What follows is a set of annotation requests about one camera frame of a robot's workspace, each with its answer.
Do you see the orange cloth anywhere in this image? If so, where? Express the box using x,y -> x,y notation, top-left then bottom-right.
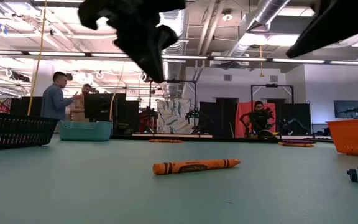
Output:
234,101 -> 277,138

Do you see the black station frame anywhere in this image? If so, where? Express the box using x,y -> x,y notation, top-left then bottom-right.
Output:
250,83 -> 295,134
149,80 -> 198,134

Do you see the black monitor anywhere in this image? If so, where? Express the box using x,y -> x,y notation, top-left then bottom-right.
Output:
84,93 -> 127,122

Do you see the person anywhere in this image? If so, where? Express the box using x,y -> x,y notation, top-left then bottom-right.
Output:
249,100 -> 275,134
40,71 -> 78,121
70,83 -> 93,122

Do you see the thin yellow hanging cable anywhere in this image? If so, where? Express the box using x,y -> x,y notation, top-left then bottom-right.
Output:
109,60 -> 127,122

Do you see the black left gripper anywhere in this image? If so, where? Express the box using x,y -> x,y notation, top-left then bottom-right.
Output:
78,0 -> 186,83

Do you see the purple crayon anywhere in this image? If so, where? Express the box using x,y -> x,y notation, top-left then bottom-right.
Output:
283,139 -> 316,144

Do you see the leaf print cloth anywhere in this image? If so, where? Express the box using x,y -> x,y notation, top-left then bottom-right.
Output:
156,98 -> 195,134

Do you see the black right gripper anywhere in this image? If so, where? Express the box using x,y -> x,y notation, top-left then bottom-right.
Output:
286,0 -> 358,59

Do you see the ribbed silver air duct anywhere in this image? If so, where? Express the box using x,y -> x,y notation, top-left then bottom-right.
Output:
160,9 -> 188,99

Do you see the ceiling light strip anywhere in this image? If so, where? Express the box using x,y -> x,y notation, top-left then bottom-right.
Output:
0,49 -> 358,67

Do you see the orange mesh basket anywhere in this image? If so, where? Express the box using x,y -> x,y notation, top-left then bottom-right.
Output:
326,118 -> 358,159

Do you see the black mesh basket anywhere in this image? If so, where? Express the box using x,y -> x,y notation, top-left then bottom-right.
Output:
0,111 -> 59,152

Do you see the black partition screen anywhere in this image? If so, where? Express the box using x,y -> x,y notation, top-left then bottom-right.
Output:
199,98 -> 239,138

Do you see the wall mounted monitor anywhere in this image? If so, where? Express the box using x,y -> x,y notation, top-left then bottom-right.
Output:
333,100 -> 358,119

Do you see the orange crayon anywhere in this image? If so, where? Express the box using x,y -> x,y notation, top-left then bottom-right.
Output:
149,139 -> 185,144
278,142 -> 315,148
152,159 -> 241,176

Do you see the teal plastic bin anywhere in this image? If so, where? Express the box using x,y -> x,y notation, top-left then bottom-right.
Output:
58,120 -> 113,142

